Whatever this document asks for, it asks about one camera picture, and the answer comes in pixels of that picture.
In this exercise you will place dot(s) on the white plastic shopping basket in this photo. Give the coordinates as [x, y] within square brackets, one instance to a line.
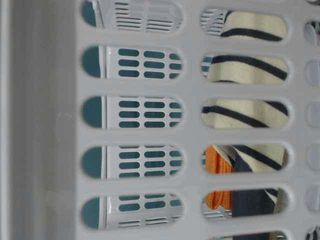
[43, 86]

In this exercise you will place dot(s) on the cream navy striped slipper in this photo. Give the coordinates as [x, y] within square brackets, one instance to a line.
[245, 114]

